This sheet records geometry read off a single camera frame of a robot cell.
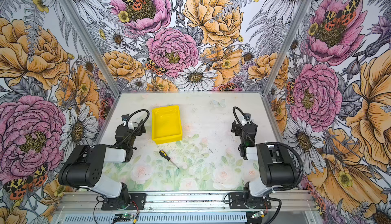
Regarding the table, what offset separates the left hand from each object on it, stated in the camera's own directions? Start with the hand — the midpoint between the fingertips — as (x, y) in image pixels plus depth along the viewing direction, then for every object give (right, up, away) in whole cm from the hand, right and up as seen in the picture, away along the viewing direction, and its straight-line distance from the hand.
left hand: (135, 124), depth 94 cm
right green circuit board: (+66, -39, -22) cm, 80 cm away
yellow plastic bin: (+16, -2, +12) cm, 20 cm away
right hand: (+65, 0, +1) cm, 65 cm away
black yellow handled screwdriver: (+19, -17, -5) cm, 26 cm away
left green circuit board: (+5, -40, -22) cm, 46 cm away
